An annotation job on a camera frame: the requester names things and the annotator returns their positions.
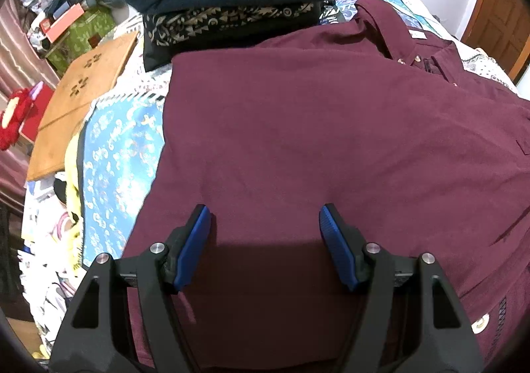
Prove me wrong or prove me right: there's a red plush toy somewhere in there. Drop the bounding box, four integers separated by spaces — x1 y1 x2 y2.
0 87 36 150

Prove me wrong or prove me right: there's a maroon shirt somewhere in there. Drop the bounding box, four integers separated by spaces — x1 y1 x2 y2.
122 0 530 373

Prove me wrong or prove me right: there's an orange box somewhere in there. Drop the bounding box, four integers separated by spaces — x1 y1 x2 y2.
45 3 85 43

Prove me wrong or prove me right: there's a blue patchwork bedspread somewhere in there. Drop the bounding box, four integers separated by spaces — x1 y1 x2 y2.
79 0 520 270

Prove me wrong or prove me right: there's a pile of clutter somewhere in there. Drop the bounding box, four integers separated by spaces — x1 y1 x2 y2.
21 0 83 47

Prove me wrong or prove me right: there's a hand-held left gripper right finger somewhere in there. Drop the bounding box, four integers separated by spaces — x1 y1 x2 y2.
319 203 485 373

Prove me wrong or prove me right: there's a striped brown curtain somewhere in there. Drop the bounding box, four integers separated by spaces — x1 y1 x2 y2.
0 0 59 212

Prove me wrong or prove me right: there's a white printed sheet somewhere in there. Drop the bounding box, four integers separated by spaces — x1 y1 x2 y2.
21 174 83 357

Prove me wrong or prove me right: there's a red box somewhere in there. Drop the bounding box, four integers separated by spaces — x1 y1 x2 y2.
19 83 56 146

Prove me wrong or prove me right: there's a yellow cloth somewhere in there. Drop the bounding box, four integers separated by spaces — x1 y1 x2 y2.
64 133 85 270

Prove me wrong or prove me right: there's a wooden door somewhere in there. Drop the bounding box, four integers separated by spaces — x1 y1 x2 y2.
461 0 530 82

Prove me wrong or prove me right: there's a black patterned folded garment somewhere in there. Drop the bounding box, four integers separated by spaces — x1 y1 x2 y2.
142 1 332 71

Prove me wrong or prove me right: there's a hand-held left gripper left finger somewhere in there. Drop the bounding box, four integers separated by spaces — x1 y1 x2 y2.
49 204 213 373

